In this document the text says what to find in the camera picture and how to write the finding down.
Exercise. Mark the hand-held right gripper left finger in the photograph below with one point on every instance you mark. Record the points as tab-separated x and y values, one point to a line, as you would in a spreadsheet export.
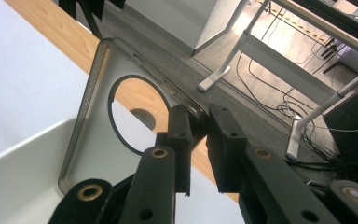
181	149

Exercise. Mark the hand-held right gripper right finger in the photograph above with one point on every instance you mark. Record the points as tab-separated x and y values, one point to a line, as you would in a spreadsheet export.
225	149

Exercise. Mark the grey translucent phone case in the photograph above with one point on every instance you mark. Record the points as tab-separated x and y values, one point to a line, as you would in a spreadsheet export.
96	124

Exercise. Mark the white plastic bin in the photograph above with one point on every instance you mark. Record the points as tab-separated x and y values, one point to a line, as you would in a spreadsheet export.
21	180

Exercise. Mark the white cabinet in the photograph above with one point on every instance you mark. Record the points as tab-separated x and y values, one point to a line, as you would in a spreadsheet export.
180	18

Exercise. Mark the white metal desk frame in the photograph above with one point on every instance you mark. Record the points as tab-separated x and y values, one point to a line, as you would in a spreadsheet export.
273	62

